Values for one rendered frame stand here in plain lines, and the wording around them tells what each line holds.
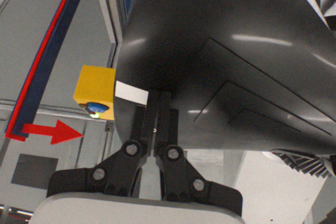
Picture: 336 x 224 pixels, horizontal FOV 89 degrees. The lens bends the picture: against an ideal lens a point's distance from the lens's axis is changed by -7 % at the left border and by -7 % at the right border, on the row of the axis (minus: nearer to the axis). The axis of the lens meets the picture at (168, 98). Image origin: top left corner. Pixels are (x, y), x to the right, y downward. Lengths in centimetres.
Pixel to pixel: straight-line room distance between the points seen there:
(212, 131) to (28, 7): 145
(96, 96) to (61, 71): 69
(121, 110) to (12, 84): 107
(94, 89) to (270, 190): 52
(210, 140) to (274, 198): 45
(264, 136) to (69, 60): 106
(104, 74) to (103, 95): 5
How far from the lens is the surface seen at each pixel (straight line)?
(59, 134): 19
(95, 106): 45
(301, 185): 64
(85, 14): 133
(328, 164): 35
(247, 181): 55
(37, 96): 22
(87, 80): 46
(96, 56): 110
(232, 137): 19
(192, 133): 18
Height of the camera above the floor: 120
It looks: 22 degrees down
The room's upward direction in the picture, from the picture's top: 175 degrees counter-clockwise
